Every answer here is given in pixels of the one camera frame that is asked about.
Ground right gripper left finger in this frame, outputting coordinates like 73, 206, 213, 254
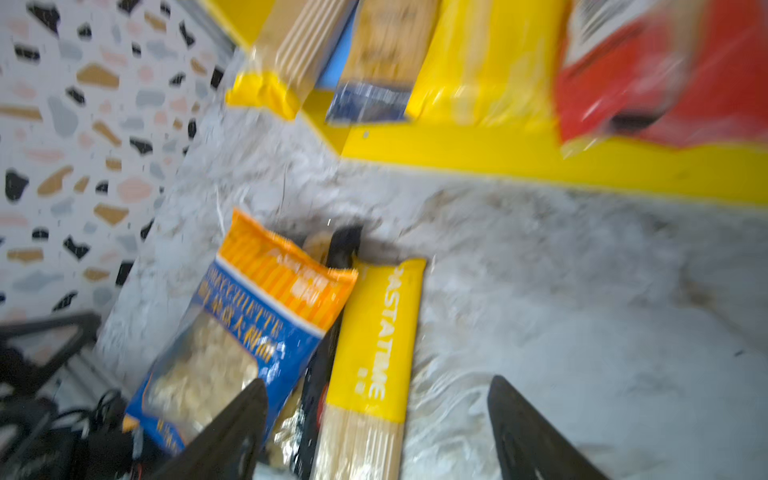
151, 379, 268, 480

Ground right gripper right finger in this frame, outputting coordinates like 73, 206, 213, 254
487, 375, 607, 480

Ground blue orange orecchiette bag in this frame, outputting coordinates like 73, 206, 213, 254
126, 210, 358, 454

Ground yellow Pastatime spaghetti pack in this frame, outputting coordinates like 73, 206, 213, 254
226, 0, 357, 121

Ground plain yellow spaghetti pack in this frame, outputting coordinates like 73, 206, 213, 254
406, 0, 570, 130

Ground dark blue spaghetti pack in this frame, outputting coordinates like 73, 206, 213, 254
326, 0, 440, 125

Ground red spaghetti pack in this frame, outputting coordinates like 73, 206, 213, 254
554, 1, 767, 150

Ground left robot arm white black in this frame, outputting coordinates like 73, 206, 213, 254
1, 312, 146, 479

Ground yellow shelf pink blue boards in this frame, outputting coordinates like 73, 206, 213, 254
206, 1, 767, 205

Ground clear black penne bag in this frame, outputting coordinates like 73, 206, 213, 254
263, 225, 363, 479

